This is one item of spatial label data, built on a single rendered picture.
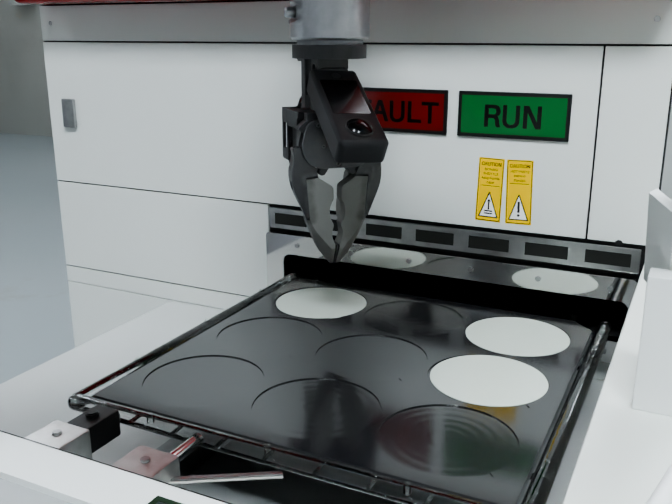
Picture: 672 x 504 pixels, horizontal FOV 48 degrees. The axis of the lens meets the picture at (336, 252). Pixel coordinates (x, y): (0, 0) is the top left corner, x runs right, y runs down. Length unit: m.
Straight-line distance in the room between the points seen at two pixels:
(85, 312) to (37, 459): 0.77
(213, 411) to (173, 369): 0.09
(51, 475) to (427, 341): 0.40
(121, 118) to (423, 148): 0.43
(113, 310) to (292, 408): 0.61
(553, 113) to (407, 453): 0.41
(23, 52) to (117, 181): 8.73
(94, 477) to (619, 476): 0.27
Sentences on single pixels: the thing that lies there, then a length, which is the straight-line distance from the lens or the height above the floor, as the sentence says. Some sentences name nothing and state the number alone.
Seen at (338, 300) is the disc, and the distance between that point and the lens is 0.83.
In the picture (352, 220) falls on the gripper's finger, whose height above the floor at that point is 1.01.
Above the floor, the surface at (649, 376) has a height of 0.99.
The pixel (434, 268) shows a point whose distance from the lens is 0.87.
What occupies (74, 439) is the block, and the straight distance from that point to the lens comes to 0.58.
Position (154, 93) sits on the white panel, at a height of 1.11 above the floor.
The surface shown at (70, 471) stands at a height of 0.96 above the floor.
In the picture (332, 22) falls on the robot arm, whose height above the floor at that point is 1.19.
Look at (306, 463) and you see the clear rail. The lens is 0.53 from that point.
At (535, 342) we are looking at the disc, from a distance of 0.75.
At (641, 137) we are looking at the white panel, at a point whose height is 1.08.
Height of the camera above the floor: 1.18
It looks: 16 degrees down
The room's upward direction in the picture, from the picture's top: straight up
